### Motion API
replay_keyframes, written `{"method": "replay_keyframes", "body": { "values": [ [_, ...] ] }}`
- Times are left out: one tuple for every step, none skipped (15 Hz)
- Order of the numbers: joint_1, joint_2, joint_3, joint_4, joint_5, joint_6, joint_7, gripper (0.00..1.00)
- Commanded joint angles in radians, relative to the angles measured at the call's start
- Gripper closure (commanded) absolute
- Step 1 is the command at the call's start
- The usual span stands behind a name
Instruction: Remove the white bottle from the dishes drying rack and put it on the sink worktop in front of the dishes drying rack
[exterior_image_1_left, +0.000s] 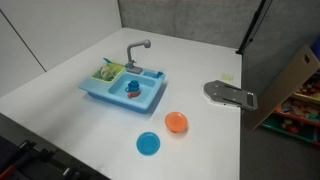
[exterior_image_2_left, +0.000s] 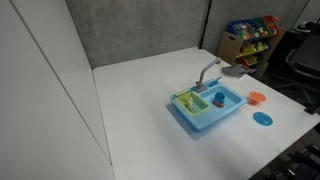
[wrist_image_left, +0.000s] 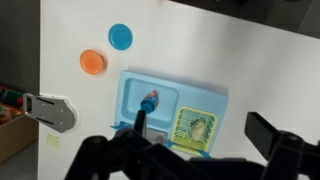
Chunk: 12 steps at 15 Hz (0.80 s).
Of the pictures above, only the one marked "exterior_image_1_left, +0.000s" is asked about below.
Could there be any green dish drying rack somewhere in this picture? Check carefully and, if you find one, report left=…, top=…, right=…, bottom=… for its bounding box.
left=90, top=61, right=126, bottom=84

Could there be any blue toy sink unit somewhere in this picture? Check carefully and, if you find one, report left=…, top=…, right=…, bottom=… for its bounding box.
left=78, top=65, right=167, bottom=114

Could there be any blue toy cup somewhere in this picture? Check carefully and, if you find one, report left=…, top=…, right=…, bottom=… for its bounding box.
left=124, top=79, right=141, bottom=94

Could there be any small orange toy dish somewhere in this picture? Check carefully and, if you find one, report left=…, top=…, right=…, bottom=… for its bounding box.
left=127, top=90, right=141, bottom=99

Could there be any orange toy bowl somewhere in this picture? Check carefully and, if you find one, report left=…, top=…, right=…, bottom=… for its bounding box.
left=164, top=111, right=189, bottom=134

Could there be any grey toy faucet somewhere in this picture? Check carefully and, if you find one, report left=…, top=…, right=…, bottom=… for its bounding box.
left=125, top=39, right=152, bottom=75

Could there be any blue toy plate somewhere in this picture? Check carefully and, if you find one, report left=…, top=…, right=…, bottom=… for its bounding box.
left=135, top=131, right=161, bottom=157

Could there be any grey metal mounting plate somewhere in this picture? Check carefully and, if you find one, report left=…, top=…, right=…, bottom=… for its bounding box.
left=203, top=79, right=259, bottom=112

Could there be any pale yellow sticky note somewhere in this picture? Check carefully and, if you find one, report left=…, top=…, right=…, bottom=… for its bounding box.
left=220, top=73, right=235, bottom=82

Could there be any black stand pole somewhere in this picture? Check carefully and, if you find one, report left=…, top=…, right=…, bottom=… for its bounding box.
left=235, top=0, right=268, bottom=55

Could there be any brown cardboard box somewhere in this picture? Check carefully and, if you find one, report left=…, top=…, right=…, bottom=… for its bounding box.
left=249, top=44, right=320, bottom=132

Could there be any toy shelf with bins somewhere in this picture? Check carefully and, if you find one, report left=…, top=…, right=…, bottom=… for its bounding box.
left=260, top=69, right=320, bottom=148

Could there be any blue container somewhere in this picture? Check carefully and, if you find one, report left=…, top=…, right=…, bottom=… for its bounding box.
left=310, top=34, right=320, bottom=61

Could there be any black camera stand equipment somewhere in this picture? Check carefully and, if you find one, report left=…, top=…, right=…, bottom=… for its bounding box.
left=0, top=139, right=101, bottom=180

